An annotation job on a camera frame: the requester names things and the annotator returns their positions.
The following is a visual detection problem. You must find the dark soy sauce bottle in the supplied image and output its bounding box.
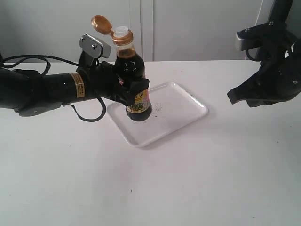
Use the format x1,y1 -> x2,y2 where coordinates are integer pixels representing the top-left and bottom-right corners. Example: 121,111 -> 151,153
91,15 -> 152,121

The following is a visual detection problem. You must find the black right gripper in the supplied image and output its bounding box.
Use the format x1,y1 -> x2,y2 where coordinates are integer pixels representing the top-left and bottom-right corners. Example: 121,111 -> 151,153
227,38 -> 301,107

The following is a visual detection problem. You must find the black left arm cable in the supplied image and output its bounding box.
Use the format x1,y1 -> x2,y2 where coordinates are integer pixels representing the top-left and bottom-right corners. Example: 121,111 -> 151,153
0,54 -> 106,122

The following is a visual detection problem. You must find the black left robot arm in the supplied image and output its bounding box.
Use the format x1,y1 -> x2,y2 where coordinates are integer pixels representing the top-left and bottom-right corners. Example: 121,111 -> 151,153
0,62 -> 149,121

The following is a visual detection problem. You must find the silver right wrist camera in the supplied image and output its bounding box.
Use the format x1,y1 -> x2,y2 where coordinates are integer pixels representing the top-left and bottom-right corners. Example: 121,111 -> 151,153
236,21 -> 294,51

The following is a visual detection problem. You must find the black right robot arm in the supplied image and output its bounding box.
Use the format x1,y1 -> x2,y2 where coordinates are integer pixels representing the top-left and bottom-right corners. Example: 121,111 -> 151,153
227,0 -> 301,107

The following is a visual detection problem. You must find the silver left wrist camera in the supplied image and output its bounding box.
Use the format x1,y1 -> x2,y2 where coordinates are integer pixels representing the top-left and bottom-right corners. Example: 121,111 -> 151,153
78,33 -> 111,69

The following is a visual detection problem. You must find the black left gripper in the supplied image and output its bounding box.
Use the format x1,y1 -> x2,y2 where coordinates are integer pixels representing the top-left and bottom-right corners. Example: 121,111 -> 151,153
82,61 -> 150,106

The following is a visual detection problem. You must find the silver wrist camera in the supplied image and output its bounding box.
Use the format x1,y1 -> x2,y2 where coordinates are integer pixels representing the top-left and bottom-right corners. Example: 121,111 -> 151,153
78,33 -> 111,69
236,21 -> 294,51

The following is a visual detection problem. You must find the white rectangular plastic tray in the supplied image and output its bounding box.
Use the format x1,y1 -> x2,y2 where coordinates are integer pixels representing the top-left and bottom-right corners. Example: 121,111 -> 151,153
107,82 -> 208,148

